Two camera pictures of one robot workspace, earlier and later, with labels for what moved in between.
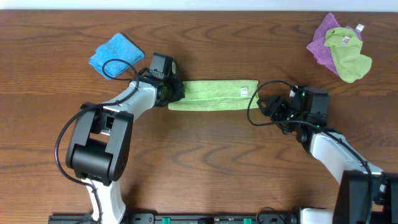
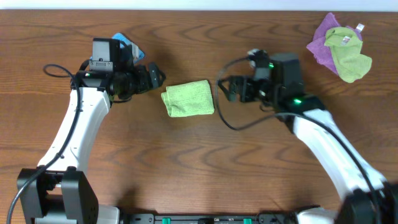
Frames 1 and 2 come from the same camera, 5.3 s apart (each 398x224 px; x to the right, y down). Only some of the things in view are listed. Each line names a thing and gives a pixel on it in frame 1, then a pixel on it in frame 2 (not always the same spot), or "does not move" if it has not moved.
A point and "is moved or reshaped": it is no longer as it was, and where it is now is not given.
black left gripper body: x=176 y=90 to x=145 y=79
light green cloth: x=218 y=94 is moved or reshaped
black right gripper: x=280 y=103 to x=248 y=82
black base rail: x=268 y=218 does not move
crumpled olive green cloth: x=346 y=46 does not move
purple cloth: x=323 y=53 does not move
